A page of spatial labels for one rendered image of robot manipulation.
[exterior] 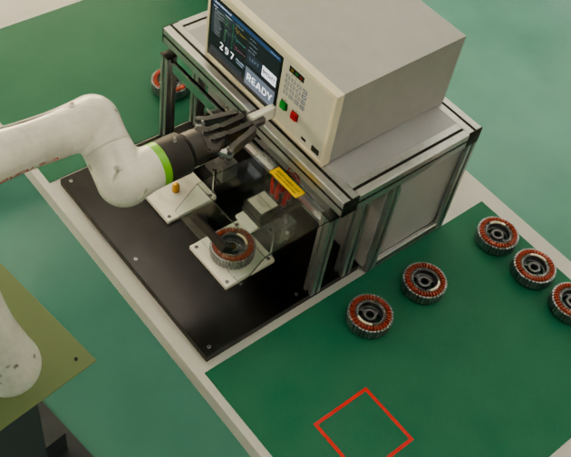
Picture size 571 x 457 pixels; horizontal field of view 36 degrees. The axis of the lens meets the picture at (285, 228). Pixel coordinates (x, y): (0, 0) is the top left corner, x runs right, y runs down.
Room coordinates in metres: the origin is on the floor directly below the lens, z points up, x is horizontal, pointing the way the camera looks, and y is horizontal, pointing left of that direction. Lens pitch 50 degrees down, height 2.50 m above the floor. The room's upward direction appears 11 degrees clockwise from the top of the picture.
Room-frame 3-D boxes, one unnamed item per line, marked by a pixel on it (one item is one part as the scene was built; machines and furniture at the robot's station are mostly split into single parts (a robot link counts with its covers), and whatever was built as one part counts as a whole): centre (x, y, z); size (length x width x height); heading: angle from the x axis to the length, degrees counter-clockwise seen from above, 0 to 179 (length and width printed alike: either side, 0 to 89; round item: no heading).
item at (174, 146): (1.23, 0.25, 1.18); 0.09 x 0.06 x 0.12; 48
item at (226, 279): (1.33, 0.12, 0.78); 0.15 x 0.15 x 0.01; 48
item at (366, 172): (1.65, -0.01, 1.09); 0.68 x 0.44 x 0.05; 48
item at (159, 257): (1.42, 0.20, 0.76); 0.64 x 0.47 x 0.02; 48
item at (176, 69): (1.48, 0.14, 1.03); 0.62 x 0.01 x 0.03; 48
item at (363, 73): (1.64, -0.02, 1.22); 0.44 x 0.39 x 0.20; 48
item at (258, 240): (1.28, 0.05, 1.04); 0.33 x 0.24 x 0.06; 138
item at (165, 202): (1.49, 0.30, 0.78); 0.15 x 0.15 x 0.01; 48
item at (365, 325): (1.23, -0.24, 0.77); 0.11 x 0.11 x 0.04
